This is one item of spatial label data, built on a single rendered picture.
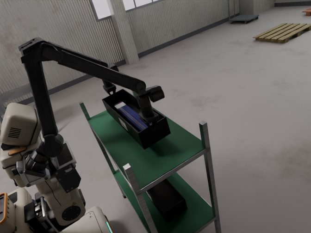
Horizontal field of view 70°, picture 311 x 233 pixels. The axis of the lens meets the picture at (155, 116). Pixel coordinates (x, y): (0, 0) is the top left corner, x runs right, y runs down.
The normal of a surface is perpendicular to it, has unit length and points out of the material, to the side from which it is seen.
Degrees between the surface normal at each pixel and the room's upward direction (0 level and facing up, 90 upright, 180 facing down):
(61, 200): 90
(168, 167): 0
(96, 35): 90
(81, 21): 90
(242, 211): 0
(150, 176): 0
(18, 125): 90
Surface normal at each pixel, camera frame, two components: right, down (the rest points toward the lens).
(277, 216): -0.23, -0.82
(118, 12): 0.51, 0.36
